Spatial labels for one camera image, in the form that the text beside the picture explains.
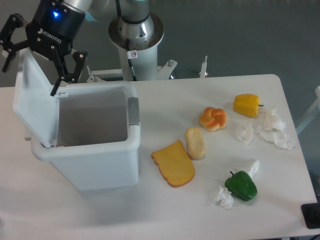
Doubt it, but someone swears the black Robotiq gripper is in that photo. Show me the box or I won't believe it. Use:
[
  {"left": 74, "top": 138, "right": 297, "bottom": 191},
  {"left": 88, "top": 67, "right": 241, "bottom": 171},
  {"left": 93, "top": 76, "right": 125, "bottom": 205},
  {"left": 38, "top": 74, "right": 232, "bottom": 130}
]
[{"left": 0, "top": 0, "right": 87, "bottom": 97}]

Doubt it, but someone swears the white trash can lid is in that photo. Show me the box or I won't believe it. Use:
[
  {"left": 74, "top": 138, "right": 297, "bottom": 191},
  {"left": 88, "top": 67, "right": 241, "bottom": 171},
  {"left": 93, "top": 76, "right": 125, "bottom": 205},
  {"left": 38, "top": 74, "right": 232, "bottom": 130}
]
[{"left": 13, "top": 48, "right": 68, "bottom": 148}]

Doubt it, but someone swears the grey trash can latch button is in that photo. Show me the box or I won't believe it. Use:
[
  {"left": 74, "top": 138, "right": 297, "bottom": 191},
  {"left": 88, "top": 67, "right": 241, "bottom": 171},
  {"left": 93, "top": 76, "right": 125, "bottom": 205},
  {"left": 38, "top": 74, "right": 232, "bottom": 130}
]
[{"left": 127, "top": 97, "right": 140, "bottom": 126}]

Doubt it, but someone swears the white trash can body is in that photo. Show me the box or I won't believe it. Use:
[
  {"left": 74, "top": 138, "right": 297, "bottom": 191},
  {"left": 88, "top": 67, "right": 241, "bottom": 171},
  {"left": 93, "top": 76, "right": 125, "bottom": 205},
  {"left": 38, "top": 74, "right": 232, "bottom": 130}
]
[{"left": 31, "top": 81, "right": 141, "bottom": 191}]

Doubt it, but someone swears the orange toast slice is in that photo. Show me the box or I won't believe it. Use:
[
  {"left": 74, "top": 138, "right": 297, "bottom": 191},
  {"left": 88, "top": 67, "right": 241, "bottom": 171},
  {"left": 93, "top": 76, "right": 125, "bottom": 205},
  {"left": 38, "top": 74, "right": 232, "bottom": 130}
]
[{"left": 151, "top": 140, "right": 195, "bottom": 188}]

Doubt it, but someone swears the orange knotted bread roll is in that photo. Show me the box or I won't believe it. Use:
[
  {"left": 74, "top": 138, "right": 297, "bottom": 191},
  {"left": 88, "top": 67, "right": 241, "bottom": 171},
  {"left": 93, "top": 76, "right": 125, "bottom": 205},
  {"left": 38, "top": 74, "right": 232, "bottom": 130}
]
[{"left": 198, "top": 106, "right": 228, "bottom": 132}]

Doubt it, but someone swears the pale oblong bread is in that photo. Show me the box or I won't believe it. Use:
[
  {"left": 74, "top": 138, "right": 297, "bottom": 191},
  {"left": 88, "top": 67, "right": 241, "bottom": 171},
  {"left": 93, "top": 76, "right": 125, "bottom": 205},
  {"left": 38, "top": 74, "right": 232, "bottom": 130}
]
[{"left": 185, "top": 127, "right": 206, "bottom": 159}]

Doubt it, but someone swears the yellow bell pepper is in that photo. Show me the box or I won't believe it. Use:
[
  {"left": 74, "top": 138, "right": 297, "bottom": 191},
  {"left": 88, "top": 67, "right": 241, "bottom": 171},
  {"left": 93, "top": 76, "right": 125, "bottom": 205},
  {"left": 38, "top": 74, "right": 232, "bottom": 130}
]
[{"left": 233, "top": 93, "right": 264, "bottom": 117}]

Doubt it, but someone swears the crumpled white tissue centre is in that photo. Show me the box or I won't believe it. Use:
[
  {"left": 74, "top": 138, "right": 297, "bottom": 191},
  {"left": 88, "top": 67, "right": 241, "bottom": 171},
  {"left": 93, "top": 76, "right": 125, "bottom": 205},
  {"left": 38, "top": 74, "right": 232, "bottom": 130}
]
[{"left": 235, "top": 123, "right": 254, "bottom": 146}]

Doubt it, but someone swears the small crumpled white tissue front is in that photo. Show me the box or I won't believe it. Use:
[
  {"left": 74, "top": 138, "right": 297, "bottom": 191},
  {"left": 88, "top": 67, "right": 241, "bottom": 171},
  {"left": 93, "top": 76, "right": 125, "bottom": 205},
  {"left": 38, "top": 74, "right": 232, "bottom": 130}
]
[{"left": 215, "top": 186, "right": 234, "bottom": 210}]

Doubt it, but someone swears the green bell pepper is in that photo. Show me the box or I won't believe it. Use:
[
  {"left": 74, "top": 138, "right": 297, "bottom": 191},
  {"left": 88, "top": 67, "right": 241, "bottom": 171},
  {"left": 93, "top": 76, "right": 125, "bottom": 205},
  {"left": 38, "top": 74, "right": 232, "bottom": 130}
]
[{"left": 224, "top": 170, "right": 258, "bottom": 202}]

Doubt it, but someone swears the large crumpled white tissue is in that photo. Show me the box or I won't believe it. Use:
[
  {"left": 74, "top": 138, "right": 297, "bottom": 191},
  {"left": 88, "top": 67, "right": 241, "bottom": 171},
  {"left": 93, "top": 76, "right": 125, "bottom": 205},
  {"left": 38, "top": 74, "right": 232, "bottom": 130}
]
[{"left": 256, "top": 108, "right": 295, "bottom": 151}]

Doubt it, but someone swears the white tissue behind green pepper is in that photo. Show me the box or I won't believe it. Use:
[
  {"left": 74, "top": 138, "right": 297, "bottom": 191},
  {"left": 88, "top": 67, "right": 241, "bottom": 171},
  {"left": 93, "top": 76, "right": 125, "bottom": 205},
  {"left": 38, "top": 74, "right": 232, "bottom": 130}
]
[{"left": 231, "top": 159, "right": 260, "bottom": 179}]

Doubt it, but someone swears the black device at table edge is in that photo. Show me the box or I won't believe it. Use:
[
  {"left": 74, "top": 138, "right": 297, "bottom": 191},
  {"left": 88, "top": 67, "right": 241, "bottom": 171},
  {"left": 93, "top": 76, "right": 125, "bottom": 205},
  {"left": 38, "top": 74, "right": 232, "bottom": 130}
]
[{"left": 301, "top": 203, "right": 320, "bottom": 229}]

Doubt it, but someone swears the black cable on pedestal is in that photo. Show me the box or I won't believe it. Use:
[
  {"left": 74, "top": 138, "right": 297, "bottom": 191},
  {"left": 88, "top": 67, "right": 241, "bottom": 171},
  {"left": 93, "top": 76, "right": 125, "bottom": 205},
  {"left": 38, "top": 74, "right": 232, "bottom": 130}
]
[{"left": 126, "top": 37, "right": 138, "bottom": 82}]

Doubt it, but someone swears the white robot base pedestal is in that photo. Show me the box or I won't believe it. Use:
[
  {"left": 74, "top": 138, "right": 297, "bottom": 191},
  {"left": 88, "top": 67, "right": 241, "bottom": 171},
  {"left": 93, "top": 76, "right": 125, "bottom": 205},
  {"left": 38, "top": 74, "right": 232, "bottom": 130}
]
[{"left": 87, "top": 46, "right": 178, "bottom": 83}]

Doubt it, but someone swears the white chair frame right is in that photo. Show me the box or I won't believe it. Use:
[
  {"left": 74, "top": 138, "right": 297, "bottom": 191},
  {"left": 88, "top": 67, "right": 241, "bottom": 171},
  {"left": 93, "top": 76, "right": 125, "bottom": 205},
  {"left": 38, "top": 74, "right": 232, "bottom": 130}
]
[{"left": 295, "top": 86, "right": 320, "bottom": 135}]

